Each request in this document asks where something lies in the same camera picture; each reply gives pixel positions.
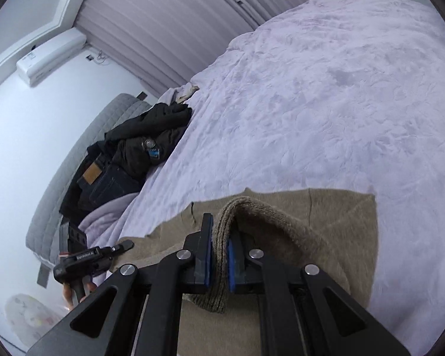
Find black jacket on bed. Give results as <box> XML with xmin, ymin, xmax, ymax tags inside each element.
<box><xmin>90</xmin><ymin>103</ymin><xmax>193</xmax><ymax>183</ymax></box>

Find grey vertical curtains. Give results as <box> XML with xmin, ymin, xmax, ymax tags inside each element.
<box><xmin>74</xmin><ymin>0</ymin><xmax>308</xmax><ymax>96</ymax></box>

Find floral patterned pillow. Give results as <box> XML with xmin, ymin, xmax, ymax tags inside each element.
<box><xmin>4</xmin><ymin>293</ymin><xmax>62</xmax><ymax>347</ymax></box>

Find tan knit sweater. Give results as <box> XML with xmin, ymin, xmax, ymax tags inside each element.
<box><xmin>111</xmin><ymin>189</ymin><xmax>378</xmax><ymax>355</ymax></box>

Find small beige cloth item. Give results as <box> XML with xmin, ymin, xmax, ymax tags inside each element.
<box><xmin>172</xmin><ymin>85</ymin><xmax>199</xmax><ymax>104</ymax></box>

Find grey quilted headboard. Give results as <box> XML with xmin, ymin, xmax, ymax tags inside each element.
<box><xmin>26</xmin><ymin>93</ymin><xmax>152</xmax><ymax>268</ymax></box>

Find dark blue jeans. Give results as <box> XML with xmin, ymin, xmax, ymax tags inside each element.
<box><xmin>59</xmin><ymin>154</ymin><xmax>141</xmax><ymax>220</ymax></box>

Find person's left hand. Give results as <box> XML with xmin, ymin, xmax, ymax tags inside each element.
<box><xmin>61</xmin><ymin>279</ymin><xmax>97</xmax><ymax>310</ymax></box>

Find lavender plush bed blanket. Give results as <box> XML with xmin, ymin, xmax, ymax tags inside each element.
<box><xmin>81</xmin><ymin>0</ymin><xmax>445</xmax><ymax>355</ymax></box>

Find white air conditioner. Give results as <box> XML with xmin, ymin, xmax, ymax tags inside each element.
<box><xmin>16</xmin><ymin>27</ymin><xmax>87</xmax><ymax>87</ymax></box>

